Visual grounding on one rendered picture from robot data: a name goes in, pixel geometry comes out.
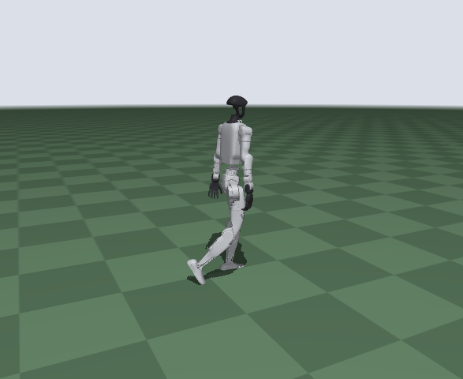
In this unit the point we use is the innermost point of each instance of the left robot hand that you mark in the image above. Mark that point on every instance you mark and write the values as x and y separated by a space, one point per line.
214 186

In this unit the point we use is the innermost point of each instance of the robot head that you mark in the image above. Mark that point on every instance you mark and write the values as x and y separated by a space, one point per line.
236 102

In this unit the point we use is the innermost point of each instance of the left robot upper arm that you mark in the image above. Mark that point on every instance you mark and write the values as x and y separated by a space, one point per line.
217 152

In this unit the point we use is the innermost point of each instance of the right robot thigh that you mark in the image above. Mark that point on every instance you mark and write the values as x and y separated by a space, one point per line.
234 191

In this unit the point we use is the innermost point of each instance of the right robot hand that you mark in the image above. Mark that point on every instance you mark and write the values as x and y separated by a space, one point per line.
249 198

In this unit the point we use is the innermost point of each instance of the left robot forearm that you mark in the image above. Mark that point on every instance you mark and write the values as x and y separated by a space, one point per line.
217 166

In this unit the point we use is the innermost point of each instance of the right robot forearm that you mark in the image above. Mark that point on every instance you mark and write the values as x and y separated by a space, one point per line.
247 171

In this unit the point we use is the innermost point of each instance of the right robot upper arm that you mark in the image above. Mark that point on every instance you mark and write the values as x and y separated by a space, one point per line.
245 133

